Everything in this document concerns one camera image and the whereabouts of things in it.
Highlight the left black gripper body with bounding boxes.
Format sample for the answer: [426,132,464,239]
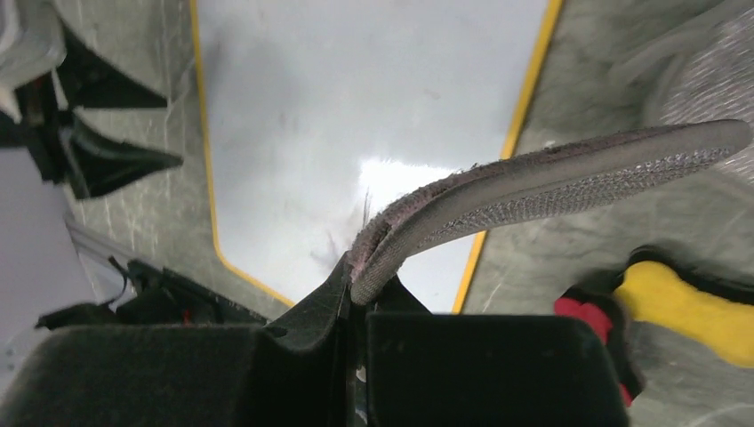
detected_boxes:
[1,72,75,183]

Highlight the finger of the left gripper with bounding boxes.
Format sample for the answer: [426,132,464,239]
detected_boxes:
[56,24,168,109]
[61,118,183,199]

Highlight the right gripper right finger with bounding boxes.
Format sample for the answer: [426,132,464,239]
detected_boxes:
[365,292,630,426]

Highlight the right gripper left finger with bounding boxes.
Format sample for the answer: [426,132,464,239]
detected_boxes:
[1,261,349,426]

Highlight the red bone shaped eraser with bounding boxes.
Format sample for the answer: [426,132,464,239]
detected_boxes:
[553,296,634,407]

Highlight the yellow framed whiteboard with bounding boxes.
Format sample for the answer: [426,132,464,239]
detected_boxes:
[190,1,562,305]

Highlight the yellow bone shaped eraser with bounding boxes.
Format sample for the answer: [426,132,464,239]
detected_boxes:
[614,261,753,368]

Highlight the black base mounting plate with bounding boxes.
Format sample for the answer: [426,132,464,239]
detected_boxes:
[35,256,268,331]

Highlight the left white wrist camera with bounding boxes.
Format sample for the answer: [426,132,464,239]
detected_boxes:
[1,0,66,123]

